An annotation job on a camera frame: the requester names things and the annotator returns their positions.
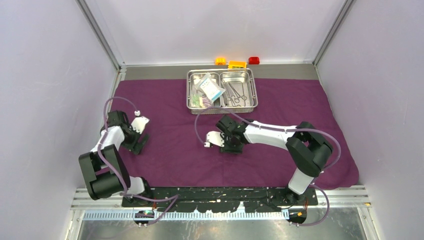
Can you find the small orange block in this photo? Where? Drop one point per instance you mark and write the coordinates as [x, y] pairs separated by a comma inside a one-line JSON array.
[[220, 61]]

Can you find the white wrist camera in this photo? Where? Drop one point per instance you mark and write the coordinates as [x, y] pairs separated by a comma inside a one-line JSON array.
[[214, 138], [139, 122]]

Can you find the white sterile pouch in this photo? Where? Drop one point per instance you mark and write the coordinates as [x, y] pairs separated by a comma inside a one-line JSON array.
[[209, 85]]

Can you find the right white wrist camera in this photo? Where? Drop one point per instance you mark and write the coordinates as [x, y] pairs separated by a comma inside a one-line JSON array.
[[214, 138]]

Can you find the orange yellow toy block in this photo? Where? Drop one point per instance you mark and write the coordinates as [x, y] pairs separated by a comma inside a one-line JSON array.
[[233, 64]]

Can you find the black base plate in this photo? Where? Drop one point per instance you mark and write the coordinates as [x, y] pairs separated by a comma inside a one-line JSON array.
[[231, 199]]

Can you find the steel instrument tray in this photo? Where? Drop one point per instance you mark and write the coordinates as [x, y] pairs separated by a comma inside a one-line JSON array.
[[237, 77]]

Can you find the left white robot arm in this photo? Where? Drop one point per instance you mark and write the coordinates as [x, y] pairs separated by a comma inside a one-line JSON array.
[[103, 169]]

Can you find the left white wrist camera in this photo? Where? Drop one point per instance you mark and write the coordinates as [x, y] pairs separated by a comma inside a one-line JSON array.
[[139, 122]]

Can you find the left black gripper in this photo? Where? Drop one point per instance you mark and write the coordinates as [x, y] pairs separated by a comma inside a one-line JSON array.
[[135, 146]]

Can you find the red block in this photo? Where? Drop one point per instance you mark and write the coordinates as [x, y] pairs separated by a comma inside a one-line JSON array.
[[254, 60]]

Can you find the purple cloth wrap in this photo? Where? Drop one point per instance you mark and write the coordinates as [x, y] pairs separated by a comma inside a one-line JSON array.
[[186, 150]]

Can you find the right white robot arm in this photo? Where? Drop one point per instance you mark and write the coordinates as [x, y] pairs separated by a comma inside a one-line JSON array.
[[309, 149]]

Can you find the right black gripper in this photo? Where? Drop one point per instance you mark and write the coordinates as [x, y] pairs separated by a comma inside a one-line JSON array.
[[227, 150]]

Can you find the green packet in tray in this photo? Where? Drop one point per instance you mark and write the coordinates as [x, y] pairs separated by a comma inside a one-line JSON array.
[[199, 101]]

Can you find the steel surgical forceps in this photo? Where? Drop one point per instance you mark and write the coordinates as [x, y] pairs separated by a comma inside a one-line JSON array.
[[236, 95]]

